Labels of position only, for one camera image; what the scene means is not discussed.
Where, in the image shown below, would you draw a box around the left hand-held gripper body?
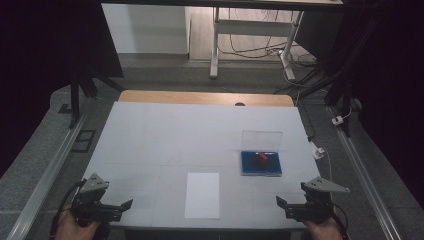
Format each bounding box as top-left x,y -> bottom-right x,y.
70,172 -> 124,228

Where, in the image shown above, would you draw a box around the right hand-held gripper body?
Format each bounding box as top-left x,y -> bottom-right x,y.
285,176 -> 351,225

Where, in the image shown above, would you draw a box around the blue ink pad box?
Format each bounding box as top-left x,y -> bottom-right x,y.
240,130 -> 283,177

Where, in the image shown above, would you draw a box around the person's right hand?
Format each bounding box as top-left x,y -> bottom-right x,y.
300,213 -> 345,240

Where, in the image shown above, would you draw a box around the person's left hand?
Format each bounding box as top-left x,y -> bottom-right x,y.
54,208 -> 102,240

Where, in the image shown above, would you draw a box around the white paper sheet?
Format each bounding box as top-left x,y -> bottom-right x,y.
184,172 -> 221,220

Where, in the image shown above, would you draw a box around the white power adapter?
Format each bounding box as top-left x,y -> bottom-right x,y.
331,109 -> 354,127

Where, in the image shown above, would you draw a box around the black metal stand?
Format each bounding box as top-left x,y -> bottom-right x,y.
67,49 -> 126,130
293,19 -> 371,138

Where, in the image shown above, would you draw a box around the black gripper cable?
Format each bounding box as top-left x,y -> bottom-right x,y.
49,179 -> 88,239
332,204 -> 350,240

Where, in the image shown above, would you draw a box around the aluminium rail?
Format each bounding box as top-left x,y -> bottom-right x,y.
327,105 -> 404,240
5,112 -> 88,240

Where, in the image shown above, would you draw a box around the white plug with cable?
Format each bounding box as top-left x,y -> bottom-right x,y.
309,141 -> 334,184

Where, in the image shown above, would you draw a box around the tangle of floor cables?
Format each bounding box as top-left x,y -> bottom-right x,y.
218,8 -> 319,69

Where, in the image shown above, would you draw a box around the white desk frame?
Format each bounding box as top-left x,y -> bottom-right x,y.
209,6 -> 305,82

